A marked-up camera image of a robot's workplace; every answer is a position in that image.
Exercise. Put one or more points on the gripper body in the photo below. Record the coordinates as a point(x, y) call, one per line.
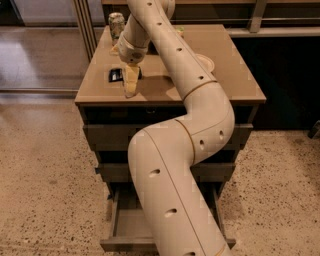
point(130, 50)

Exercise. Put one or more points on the black rxbar chocolate bar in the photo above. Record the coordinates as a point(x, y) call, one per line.
point(115, 75)

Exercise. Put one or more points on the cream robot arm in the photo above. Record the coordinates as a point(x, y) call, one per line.
point(161, 155)

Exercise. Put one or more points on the grey three-drawer cabinet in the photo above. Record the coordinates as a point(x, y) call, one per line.
point(103, 102)

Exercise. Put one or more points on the grey top drawer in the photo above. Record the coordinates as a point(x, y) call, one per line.
point(103, 137)

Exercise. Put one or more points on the grey open bottom drawer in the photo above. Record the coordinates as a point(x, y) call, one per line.
point(130, 231)

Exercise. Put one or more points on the silver green soda can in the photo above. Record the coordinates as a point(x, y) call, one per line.
point(116, 25)

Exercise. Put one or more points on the green chip bag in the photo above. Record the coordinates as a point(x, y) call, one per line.
point(180, 31)

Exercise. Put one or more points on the beige paper bowl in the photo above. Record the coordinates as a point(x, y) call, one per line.
point(207, 62)

